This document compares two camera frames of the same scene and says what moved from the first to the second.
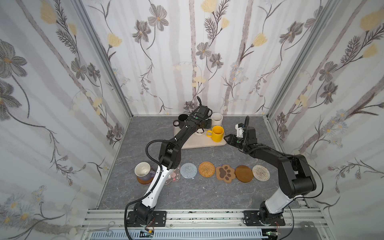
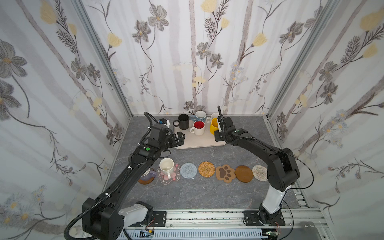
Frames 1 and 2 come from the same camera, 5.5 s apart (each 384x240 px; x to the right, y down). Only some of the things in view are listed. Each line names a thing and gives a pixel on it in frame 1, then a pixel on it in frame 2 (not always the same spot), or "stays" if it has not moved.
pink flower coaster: (174, 175) stays
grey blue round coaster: (189, 170) stays
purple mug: (143, 171) stays
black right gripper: (233, 139) → (223, 134)
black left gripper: (182, 120) → (175, 140)
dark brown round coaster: (144, 182) stays
